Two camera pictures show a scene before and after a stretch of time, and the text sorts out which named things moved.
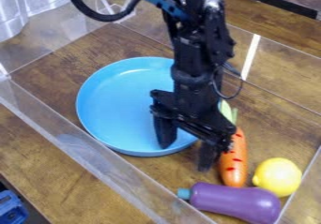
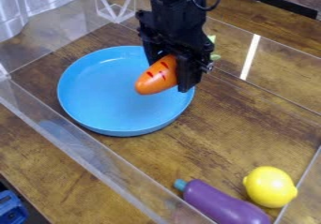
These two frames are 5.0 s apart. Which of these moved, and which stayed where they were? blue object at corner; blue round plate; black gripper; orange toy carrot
Moved: black gripper; blue round plate; orange toy carrot
Stayed: blue object at corner
